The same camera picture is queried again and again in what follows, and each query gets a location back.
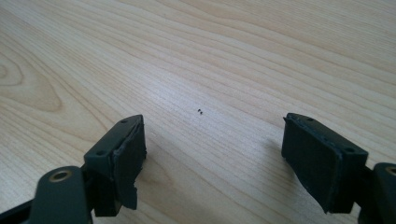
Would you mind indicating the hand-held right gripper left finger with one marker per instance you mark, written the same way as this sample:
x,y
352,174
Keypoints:
x,y
118,161

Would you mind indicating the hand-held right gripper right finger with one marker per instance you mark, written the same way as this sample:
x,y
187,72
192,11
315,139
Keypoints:
x,y
323,161

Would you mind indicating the tiny black crumbs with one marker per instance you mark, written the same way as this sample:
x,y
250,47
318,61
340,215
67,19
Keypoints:
x,y
199,111

